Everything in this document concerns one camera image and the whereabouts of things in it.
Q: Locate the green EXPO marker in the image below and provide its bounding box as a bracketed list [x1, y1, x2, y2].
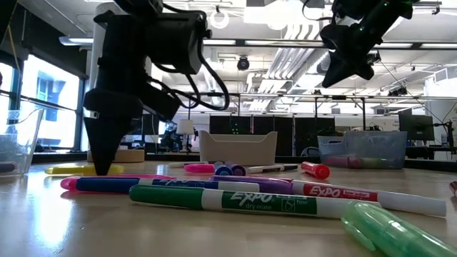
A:
[129, 184, 381, 220]

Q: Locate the red EXPO marker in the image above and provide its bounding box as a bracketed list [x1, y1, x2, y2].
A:
[291, 179, 447, 218]

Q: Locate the clear plastic container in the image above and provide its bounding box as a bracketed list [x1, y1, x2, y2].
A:
[0, 109, 44, 178]

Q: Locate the light blue Sharpie highlighter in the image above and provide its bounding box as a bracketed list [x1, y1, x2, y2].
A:
[213, 161, 233, 176]

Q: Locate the black tripod stand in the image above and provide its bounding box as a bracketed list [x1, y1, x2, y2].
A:
[433, 119, 457, 155]

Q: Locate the black metal rack frame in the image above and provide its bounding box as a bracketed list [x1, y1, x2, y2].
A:
[186, 91, 368, 119]

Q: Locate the purple translucent highlighter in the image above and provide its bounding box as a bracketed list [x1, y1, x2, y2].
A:
[209, 174, 294, 196]

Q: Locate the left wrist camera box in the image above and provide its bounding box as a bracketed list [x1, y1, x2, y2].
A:
[146, 12, 209, 76]

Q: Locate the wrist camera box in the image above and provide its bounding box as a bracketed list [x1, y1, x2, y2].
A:
[319, 23, 344, 51]
[146, 12, 209, 76]

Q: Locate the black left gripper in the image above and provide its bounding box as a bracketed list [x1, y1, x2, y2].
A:
[82, 13, 183, 176]

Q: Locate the black ceiling camera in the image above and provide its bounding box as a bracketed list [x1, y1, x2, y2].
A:
[236, 55, 251, 71]

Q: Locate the black table frame rail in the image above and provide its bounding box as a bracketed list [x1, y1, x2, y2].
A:
[31, 151, 457, 173]

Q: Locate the dark background robot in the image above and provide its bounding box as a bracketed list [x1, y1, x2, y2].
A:
[159, 121, 199, 153]

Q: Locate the black EXPO marker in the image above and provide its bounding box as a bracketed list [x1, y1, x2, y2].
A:
[245, 163, 299, 175]

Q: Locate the green translucent highlighter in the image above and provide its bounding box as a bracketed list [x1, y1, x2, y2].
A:
[341, 201, 457, 257]

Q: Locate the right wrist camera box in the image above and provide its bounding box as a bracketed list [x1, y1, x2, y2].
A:
[319, 23, 344, 51]

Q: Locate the cream plastic bin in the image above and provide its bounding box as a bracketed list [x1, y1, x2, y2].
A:
[199, 130, 278, 167]

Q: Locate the yellow translucent highlighter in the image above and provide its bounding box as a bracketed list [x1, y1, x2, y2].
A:
[44, 164, 125, 176]

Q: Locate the slim pink highlighter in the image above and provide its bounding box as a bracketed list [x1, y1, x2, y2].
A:
[184, 163, 217, 174]

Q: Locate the black overhead light bar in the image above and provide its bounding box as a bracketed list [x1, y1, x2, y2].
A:
[59, 35, 457, 50]

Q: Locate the small white background lamp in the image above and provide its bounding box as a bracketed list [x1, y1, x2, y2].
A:
[177, 119, 196, 151]

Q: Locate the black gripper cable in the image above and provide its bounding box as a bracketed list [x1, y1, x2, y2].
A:
[146, 3, 230, 112]

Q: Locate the pink translucent highlighter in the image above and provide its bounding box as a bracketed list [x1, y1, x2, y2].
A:
[59, 173, 176, 192]

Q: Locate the black partition wall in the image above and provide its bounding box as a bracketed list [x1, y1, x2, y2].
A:
[209, 114, 336, 157]

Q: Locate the white hanging ring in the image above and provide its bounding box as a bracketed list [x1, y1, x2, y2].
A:
[209, 9, 230, 29]

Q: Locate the white shade table lamp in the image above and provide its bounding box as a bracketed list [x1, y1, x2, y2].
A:
[86, 1, 158, 164]

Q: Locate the black computer monitor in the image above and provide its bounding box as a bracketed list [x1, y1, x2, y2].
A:
[398, 113, 436, 142]
[130, 120, 161, 136]

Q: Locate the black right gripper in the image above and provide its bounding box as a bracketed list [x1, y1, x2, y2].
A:
[321, 20, 382, 89]

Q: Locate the blue EXPO marker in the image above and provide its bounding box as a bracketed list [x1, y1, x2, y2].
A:
[74, 176, 261, 193]

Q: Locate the clear blue plastic bin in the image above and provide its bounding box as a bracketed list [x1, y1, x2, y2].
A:
[316, 130, 408, 169]

